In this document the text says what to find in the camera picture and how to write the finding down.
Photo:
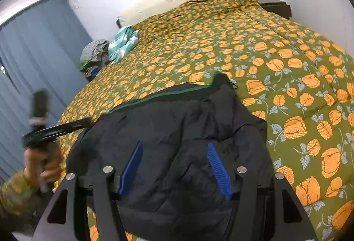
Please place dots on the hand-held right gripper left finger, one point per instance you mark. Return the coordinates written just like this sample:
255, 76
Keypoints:
130, 171

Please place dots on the green floral bedspread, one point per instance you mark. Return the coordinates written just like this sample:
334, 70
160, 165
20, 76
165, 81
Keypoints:
249, 50

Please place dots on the dark nightstand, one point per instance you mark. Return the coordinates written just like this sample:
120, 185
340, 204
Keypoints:
276, 8

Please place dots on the teal checked cloth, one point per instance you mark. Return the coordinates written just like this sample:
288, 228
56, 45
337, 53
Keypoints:
121, 43

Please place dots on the person's left hand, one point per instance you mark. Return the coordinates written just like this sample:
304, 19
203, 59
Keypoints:
31, 163

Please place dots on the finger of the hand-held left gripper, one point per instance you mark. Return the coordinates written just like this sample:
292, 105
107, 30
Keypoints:
74, 126

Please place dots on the pile of mixed clothes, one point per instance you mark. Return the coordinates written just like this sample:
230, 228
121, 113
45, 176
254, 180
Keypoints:
94, 52

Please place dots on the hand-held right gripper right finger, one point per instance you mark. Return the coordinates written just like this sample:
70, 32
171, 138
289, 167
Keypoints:
220, 171

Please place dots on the blue curtain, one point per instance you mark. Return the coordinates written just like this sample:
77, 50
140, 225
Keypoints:
41, 44

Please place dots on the black quilted jacket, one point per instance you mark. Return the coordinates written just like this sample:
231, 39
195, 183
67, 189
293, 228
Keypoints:
174, 124

